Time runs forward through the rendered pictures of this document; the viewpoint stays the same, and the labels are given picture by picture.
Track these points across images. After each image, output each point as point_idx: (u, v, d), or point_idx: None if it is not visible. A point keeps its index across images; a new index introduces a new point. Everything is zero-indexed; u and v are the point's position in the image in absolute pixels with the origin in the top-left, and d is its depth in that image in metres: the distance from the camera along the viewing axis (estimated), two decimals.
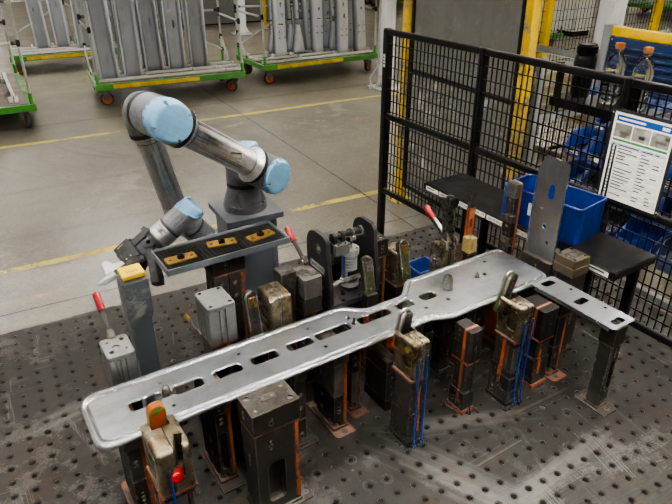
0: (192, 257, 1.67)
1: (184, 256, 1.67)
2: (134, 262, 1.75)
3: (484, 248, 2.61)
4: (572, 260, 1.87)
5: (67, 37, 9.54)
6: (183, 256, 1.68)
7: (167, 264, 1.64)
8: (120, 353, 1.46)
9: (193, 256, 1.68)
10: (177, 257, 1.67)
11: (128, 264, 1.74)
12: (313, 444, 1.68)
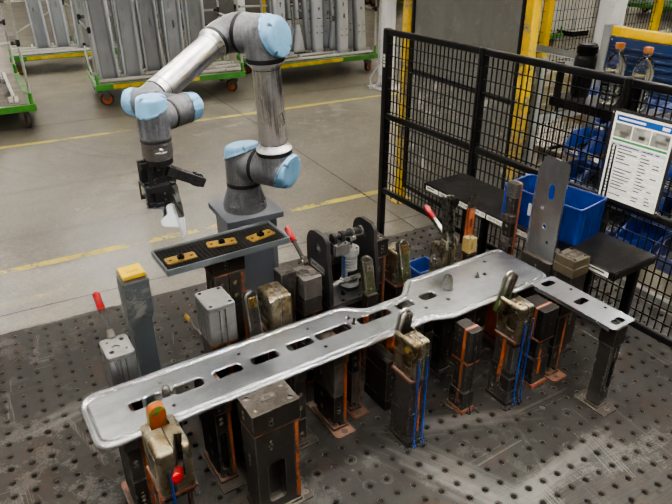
0: (192, 257, 1.67)
1: (184, 256, 1.67)
2: (178, 193, 1.54)
3: (484, 248, 2.61)
4: (572, 260, 1.87)
5: (67, 37, 9.54)
6: (183, 256, 1.68)
7: (167, 264, 1.64)
8: (120, 353, 1.46)
9: (193, 256, 1.68)
10: (177, 257, 1.67)
11: (179, 200, 1.54)
12: (313, 444, 1.68)
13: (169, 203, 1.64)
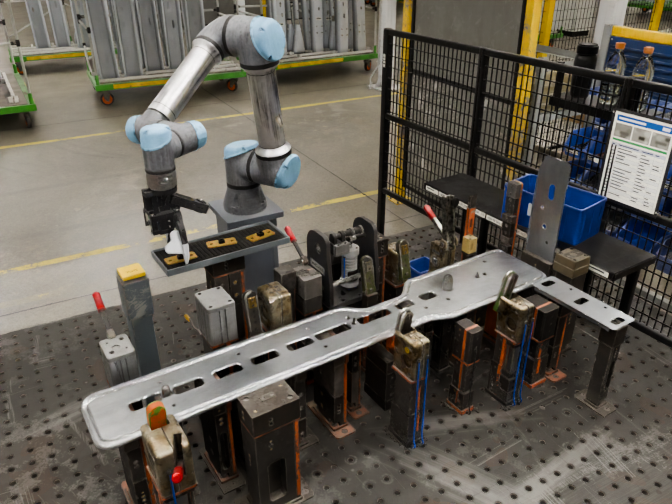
0: (192, 257, 1.67)
1: (184, 256, 1.67)
2: (182, 220, 1.58)
3: (484, 248, 2.61)
4: (572, 260, 1.87)
5: (67, 37, 9.54)
6: (183, 256, 1.68)
7: (167, 264, 1.64)
8: (120, 353, 1.46)
9: (193, 256, 1.68)
10: (177, 257, 1.67)
11: (183, 227, 1.58)
12: (313, 444, 1.68)
13: None
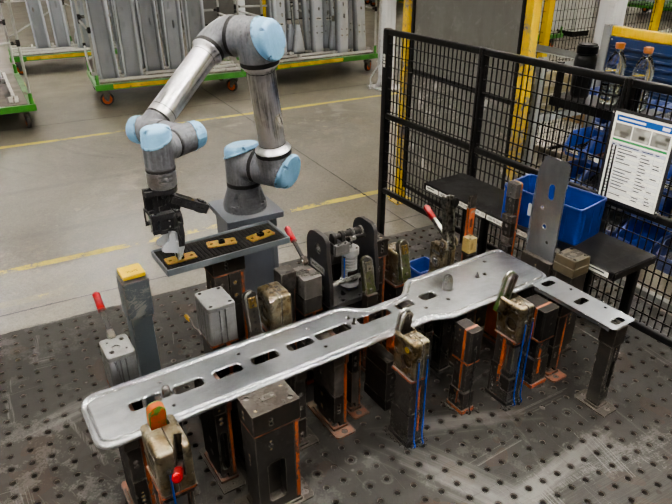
0: (192, 257, 1.67)
1: (184, 256, 1.67)
2: (183, 226, 1.59)
3: (484, 248, 2.61)
4: (572, 260, 1.87)
5: (67, 37, 9.54)
6: (183, 256, 1.68)
7: (167, 264, 1.64)
8: (120, 353, 1.46)
9: (193, 256, 1.68)
10: (177, 257, 1.67)
11: (183, 233, 1.59)
12: (313, 444, 1.68)
13: None
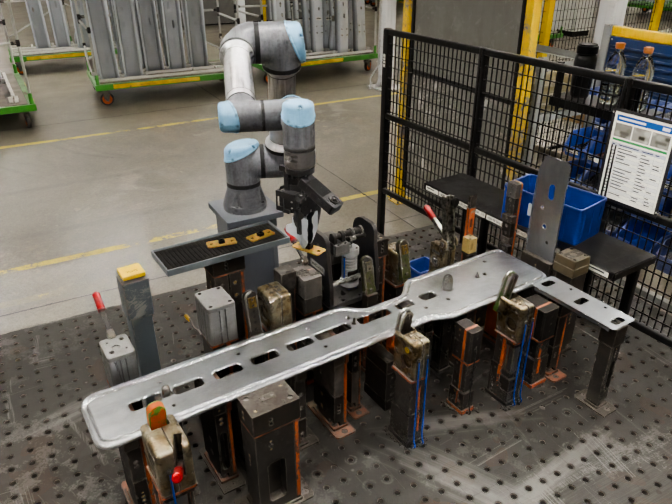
0: (313, 253, 1.52)
1: (310, 248, 1.54)
2: (298, 214, 1.46)
3: (484, 248, 2.61)
4: (572, 260, 1.87)
5: (67, 37, 9.54)
6: (312, 248, 1.55)
7: (292, 245, 1.56)
8: (120, 353, 1.46)
9: (316, 253, 1.52)
10: (306, 245, 1.55)
11: (296, 221, 1.47)
12: (313, 444, 1.68)
13: (312, 224, 1.53)
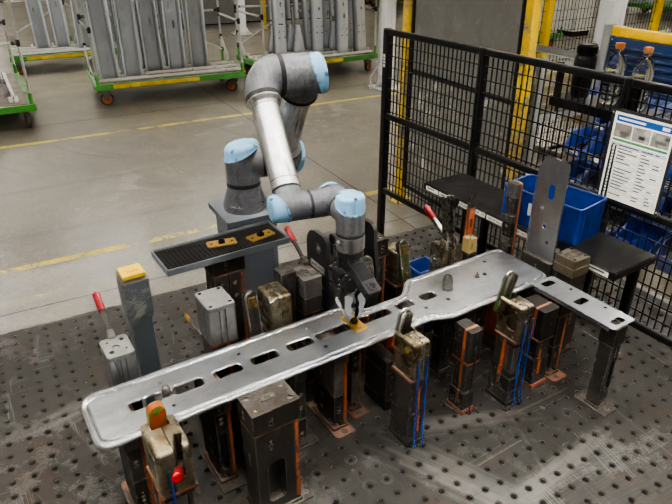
0: (354, 329, 1.65)
1: (354, 323, 1.67)
2: (341, 291, 1.60)
3: (484, 248, 2.61)
4: (572, 260, 1.87)
5: (67, 37, 9.54)
6: (356, 323, 1.67)
7: (341, 317, 1.70)
8: (120, 353, 1.46)
9: (356, 329, 1.65)
10: (352, 319, 1.68)
11: (339, 297, 1.61)
12: (313, 444, 1.68)
13: (358, 301, 1.65)
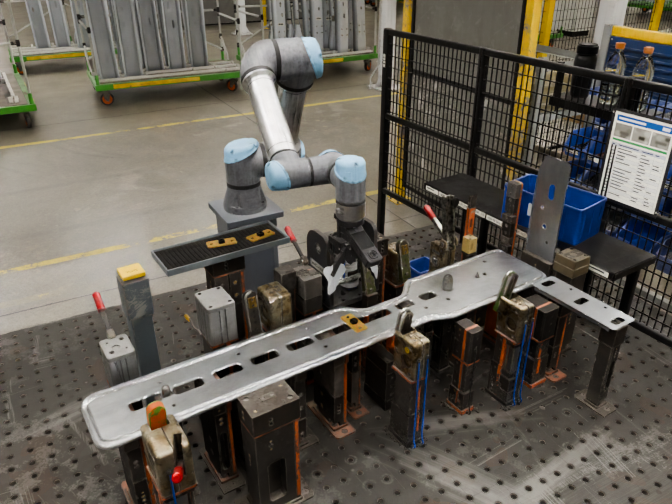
0: (354, 329, 1.65)
1: (354, 323, 1.67)
2: (341, 255, 1.55)
3: (484, 248, 2.61)
4: (572, 260, 1.87)
5: (67, 37, 9.54)
6: (356, 323, 1.67)
7: (341, 317, 1.70)
8: (120, 353, 1.46)
9: (356, 329, 1.65)
10: (352, 319, 1.68)
11: (336, 261, 1.55)
12: (313, 444, 1.68)
13: (369, 266, 1.62)
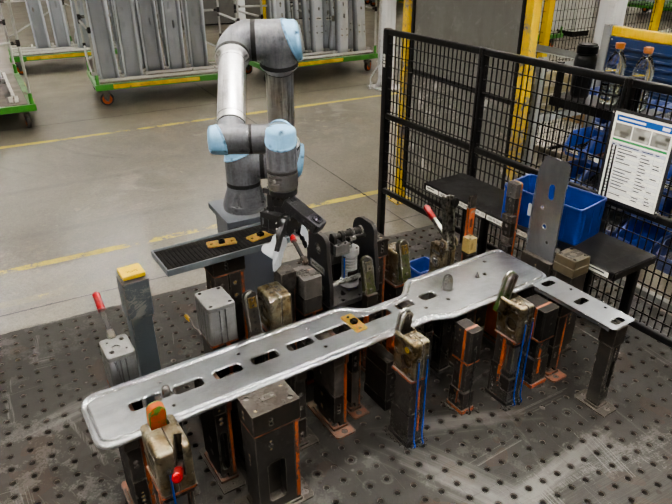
0: (354, 329, 1.65)
1: (354, 323, 1.67)
2: (283, 228, 1.51)
3: (484, 248, 2.61)
4: (572, 260, 1.87)
5: (67, 37, 9.54)
6: (356, 323, 1.67)
7: (341, 317, 1.70)
8: (120, 353, 1.46)
9: (356, 329, 1.65)
10: (352, 319, 1.68)
11: (279, 234, 1.51)
12: (313, 444, 1.68)
13: (302, 236, 1.61)
